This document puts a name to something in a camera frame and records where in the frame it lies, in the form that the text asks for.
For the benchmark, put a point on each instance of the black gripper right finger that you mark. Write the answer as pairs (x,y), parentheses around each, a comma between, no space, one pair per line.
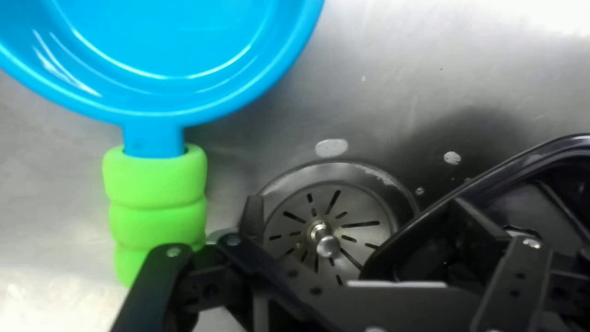
(522,283)

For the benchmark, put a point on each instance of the sink drain strainer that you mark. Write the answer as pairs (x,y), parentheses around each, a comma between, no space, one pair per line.
(343,209)

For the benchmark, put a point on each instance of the stainless steel sink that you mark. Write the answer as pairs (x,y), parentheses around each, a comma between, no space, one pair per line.
(430,61)

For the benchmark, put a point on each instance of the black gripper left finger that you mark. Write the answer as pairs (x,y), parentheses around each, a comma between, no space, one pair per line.
(166,283)

